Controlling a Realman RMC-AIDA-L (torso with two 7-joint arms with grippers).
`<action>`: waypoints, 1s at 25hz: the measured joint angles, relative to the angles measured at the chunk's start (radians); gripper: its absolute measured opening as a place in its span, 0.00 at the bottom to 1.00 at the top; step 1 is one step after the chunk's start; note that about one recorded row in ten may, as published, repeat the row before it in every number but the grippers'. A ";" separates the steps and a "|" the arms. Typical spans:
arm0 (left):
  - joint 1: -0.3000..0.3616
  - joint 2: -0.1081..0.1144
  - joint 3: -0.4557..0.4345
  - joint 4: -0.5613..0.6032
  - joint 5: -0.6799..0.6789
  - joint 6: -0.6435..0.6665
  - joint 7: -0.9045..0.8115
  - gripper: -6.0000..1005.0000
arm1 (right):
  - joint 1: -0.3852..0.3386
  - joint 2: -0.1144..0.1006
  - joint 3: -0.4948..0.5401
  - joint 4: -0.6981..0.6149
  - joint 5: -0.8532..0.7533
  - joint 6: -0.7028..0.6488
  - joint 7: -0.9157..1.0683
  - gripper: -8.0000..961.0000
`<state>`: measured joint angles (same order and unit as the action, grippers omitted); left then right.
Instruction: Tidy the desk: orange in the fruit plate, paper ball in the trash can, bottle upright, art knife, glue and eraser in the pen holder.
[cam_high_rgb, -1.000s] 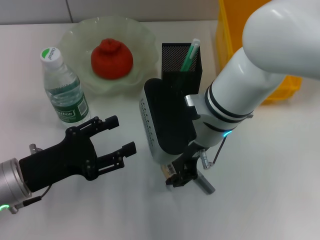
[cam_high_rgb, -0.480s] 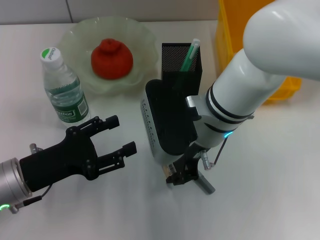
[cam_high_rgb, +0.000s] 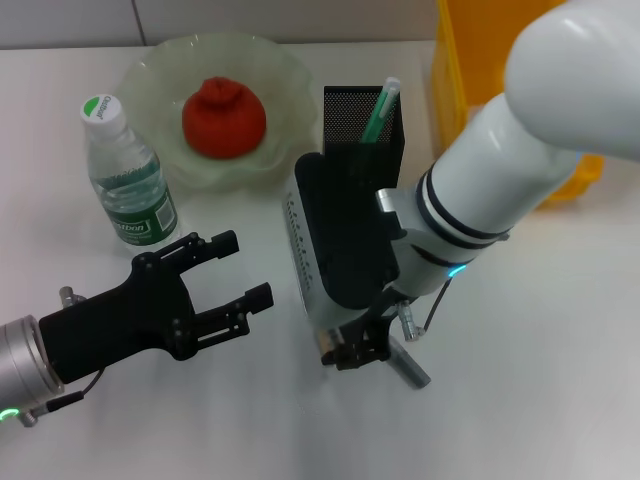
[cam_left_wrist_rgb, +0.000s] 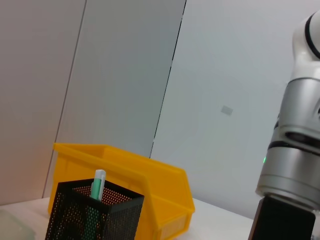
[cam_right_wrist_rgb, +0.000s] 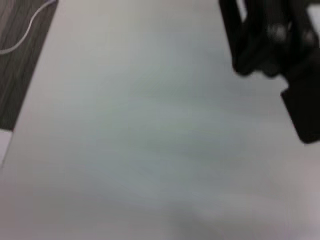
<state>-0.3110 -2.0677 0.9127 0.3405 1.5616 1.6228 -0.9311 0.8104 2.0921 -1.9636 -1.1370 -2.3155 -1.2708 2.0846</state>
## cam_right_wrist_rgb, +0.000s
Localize thin white floor cable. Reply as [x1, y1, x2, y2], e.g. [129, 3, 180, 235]
[0, 0, 57, 55]

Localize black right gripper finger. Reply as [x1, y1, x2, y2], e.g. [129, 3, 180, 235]
[218, 0, 320, 144]

